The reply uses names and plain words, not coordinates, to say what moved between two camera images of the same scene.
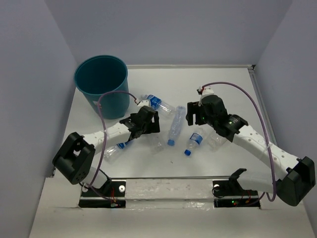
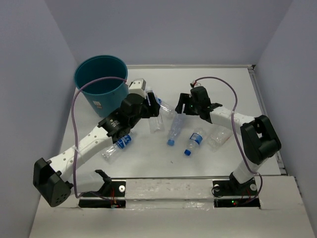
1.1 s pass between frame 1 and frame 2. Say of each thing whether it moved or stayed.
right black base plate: stayed
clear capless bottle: moved
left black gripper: moved
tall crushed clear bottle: stayed
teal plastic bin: stayed
